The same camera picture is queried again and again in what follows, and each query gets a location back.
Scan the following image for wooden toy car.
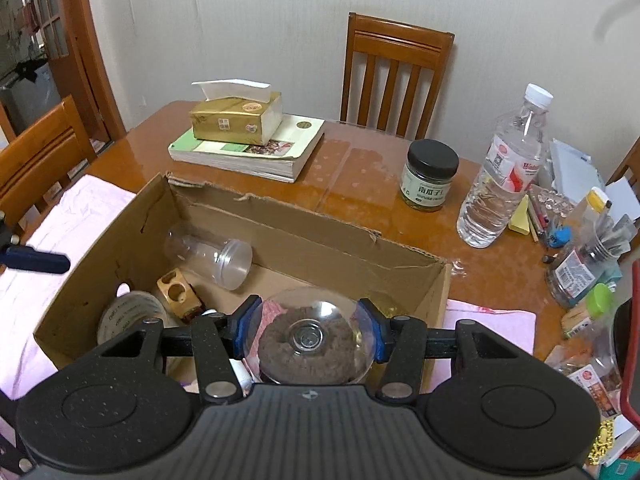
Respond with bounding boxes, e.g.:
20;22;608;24
156;268;204;324

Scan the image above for clear jar brown contents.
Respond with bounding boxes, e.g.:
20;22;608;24
244;286;374;386

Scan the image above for jar of gold beads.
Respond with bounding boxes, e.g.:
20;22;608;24
369;292;407;318

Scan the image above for white plastic bottle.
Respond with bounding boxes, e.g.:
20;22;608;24
229;359;253;392

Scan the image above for pink knitted cloth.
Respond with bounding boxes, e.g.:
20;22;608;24
245;300;284;366

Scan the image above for empty clear plastic jar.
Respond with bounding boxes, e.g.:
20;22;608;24
164;223;253;290

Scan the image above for wooden chair left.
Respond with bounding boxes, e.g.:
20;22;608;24
0;96;96;238

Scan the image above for wooden chair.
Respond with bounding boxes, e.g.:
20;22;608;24
0;96;96;238
340;12;454;140
606;138;640;195

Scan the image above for brown cardboard box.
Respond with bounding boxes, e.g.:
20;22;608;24
34;177;447;387

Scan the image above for black lid glass jar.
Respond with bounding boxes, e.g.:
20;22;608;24
399;139;459;211

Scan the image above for yellow sticky notes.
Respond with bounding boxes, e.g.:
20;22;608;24
508;194;530;235

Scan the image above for thick green white book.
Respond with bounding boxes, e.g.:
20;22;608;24
168;115;326;183

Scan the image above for clear pen holder jar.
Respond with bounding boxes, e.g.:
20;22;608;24
546;188;638;309

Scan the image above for clear water bottle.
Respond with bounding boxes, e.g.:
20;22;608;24
457;84;553;248

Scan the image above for gold ornament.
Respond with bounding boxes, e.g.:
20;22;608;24
586;418;615;466

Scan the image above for gold tissue pack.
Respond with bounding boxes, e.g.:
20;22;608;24
190;78;283;145

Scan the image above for red smartphone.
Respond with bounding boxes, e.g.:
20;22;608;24
616;261;640;428

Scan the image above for wooden chair right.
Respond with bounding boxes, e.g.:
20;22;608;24
606;138;640;195

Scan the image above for wooden chair back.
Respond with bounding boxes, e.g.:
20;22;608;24
340;12;454;140

